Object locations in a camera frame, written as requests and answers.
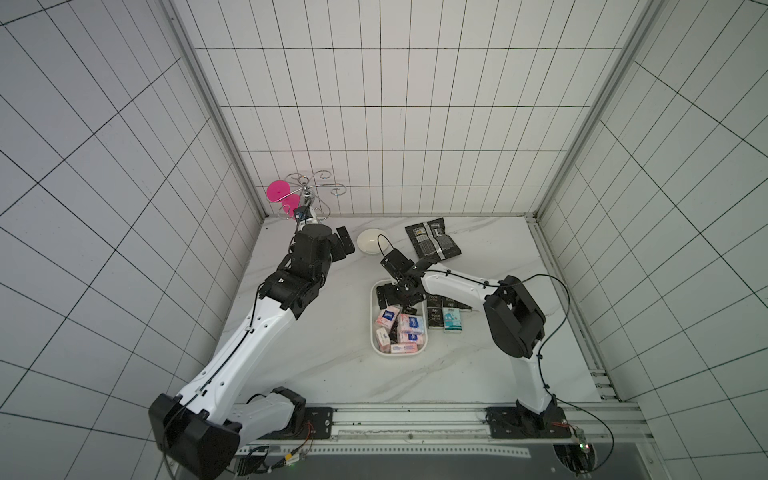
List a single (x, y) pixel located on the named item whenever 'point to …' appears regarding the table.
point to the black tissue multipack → (430, 241)
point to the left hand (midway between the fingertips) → (329, 240)
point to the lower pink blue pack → (416, 337)
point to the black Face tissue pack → (435, 301)
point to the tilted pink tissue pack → (388, 316)
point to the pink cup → (280, 191)
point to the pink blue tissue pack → (410, 324)
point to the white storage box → (384, 341)
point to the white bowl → (372, 241)
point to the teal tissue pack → (452, 323)
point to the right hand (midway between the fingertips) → (381, 303)
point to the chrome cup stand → (300, 191)
